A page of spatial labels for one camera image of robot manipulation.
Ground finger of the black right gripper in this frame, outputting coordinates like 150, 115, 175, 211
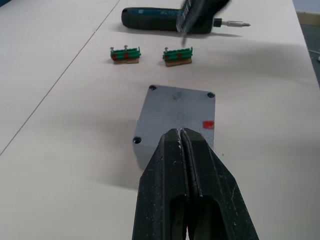
174, 0, 194, 47
191, 0, 233, 23

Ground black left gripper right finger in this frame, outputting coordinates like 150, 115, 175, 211
179, 128, 260, 240

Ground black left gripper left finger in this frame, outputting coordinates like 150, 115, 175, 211
131, 127, 189, 240

